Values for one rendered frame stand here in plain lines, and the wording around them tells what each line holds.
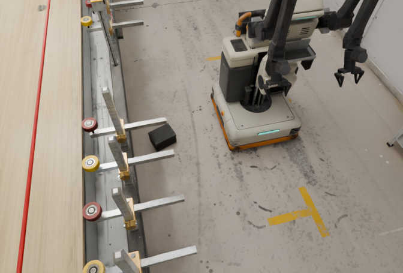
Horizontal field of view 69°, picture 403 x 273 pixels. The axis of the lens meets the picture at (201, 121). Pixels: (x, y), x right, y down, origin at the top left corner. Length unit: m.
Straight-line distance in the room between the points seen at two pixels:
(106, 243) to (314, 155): 1.84
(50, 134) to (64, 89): 0.33
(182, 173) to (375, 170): 1.62
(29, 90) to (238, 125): 1.49
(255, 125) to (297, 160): 0.50
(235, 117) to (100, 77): 1.11
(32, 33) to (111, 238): 1.53
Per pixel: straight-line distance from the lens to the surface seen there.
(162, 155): 1.57
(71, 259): 1.40
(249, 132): 2.38
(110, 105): 1.52
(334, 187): 2.64
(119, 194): 1.20
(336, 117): 3.08
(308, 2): 1.75
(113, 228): 1.69
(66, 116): 1.78
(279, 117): 2.51
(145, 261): 1.39
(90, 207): 1.44
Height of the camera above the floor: 2.17
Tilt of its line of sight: 52 degrees down
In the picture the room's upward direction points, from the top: 1 degrees clockwise
